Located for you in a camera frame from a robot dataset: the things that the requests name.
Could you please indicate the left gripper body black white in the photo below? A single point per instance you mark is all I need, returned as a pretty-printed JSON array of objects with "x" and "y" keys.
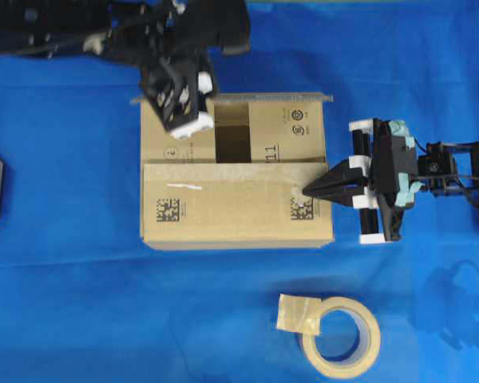
[{"x": 178, "y": 88}]

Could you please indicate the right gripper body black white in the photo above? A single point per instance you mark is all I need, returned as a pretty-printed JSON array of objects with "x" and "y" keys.
[{"x": 385, "y": 158}]

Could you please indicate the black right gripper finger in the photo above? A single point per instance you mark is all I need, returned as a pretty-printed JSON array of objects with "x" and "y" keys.
[
  {"x": 342, "y": 179},
  {"x": 339, "y": 195}
]

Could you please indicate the brown cardboard box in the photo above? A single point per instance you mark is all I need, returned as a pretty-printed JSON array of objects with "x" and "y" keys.
[{"x": 240, "y": 184}]

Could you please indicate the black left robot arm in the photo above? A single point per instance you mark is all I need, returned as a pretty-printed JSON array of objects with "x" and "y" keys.
[{"x": 167, "y": 41}]

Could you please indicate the masking tape roll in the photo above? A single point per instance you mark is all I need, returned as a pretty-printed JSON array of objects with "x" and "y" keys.
[{"x": 339, "y": 336}]

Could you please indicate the blue table cloth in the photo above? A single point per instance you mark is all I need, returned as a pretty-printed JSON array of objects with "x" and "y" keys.
[{"x": 82, "y": 299}]

